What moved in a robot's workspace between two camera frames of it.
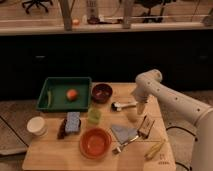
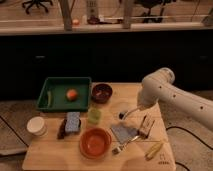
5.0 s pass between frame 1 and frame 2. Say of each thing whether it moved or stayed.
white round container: stayed
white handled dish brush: moved
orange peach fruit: stayed
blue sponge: stayed
